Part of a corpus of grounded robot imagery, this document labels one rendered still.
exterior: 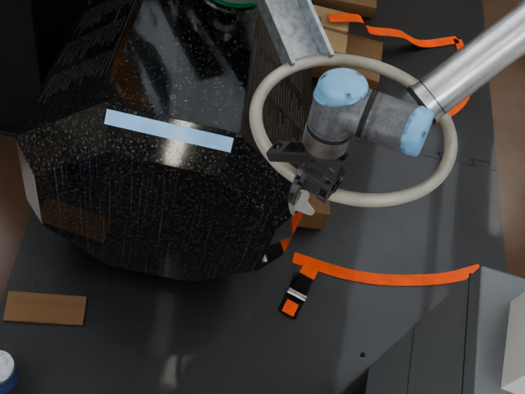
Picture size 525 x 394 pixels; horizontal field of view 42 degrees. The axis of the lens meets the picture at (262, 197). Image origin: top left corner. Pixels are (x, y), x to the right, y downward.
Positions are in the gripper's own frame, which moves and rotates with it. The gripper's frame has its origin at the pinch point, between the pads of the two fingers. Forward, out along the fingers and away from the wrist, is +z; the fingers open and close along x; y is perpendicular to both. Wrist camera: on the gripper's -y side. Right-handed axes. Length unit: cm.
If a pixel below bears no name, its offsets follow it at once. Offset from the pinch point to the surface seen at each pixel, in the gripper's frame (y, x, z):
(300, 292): -3, 36, 90
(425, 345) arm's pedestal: 41, 18, 48
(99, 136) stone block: -54, -6, 12
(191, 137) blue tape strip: -34.6, 7.1, 9.2
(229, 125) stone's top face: -28.7, 14.7, 6.9
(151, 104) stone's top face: -46.8, 6.2, 5.2
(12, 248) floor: -90, -14, 87
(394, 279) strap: 21, 66, 93
